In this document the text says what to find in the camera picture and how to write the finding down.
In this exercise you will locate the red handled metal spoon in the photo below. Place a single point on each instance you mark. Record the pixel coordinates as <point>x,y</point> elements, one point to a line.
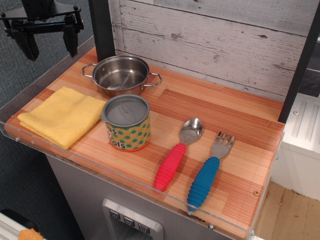
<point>189,133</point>

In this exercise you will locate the clear acrylic table guard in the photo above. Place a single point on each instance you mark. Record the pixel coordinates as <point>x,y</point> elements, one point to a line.
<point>233,204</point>

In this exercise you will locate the orange object bottom corner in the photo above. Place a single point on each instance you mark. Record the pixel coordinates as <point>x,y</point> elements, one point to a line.
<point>30,234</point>

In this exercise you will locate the stainless steel toy pot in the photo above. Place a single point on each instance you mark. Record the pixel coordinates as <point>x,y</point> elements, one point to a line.
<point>121,74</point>

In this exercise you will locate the silver dispenser button panel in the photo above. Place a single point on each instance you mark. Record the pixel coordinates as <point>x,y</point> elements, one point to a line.
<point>130,221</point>

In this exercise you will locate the blue handled metal fork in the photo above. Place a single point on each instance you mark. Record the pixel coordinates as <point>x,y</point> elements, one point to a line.
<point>204,180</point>

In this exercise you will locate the white toy sink unit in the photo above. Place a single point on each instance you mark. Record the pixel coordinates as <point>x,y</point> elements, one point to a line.
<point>297,163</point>

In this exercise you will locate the grey toy fridge cabinet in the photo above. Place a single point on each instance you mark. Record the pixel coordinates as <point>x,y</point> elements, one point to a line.
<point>85,193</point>

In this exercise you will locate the black white object bottom left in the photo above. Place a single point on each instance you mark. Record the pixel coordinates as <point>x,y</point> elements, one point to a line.
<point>11,223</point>

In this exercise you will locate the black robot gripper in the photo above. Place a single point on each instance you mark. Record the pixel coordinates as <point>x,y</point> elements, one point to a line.
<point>39,17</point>

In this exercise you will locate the folded yellow cloth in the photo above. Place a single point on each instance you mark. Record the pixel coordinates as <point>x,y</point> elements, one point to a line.
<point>64,117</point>

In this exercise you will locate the peas and carrots toy can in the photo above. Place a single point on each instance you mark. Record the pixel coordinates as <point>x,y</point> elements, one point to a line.
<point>128,123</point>

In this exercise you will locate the black vertical post right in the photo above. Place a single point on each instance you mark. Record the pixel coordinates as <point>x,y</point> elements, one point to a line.
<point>301,67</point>

